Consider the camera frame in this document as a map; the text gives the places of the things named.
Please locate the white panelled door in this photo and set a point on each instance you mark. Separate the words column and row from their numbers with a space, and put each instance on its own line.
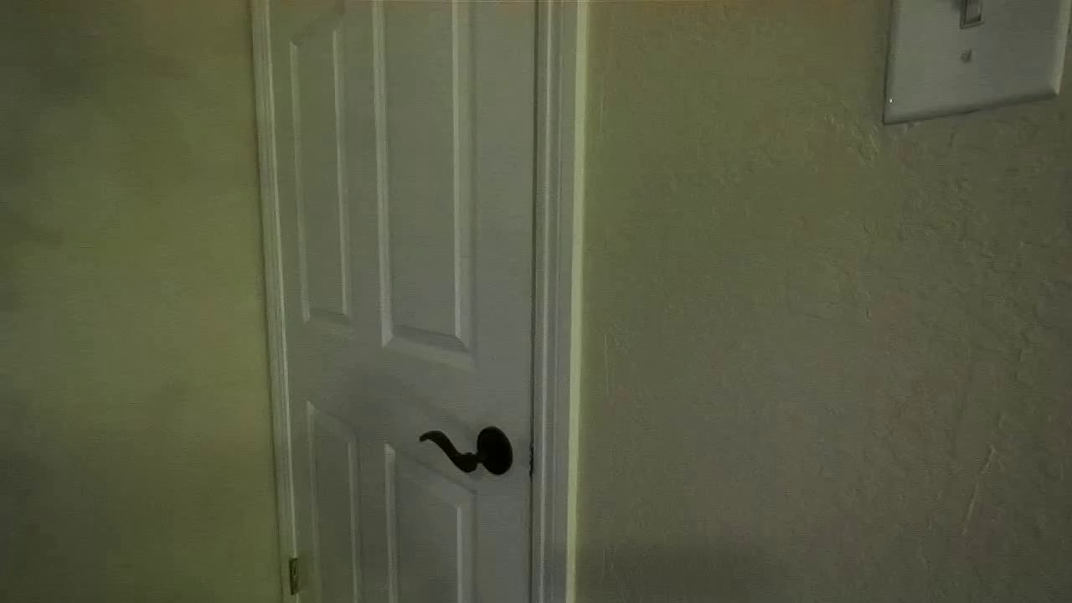
column 413, row 201

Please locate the brass door hinge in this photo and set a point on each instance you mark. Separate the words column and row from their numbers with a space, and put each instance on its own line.
column 295, row 575

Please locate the white door frame trim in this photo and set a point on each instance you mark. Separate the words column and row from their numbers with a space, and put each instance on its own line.
column 561, row 279

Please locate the white light switch plate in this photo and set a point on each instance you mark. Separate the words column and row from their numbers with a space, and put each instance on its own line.
column 1007, row 72

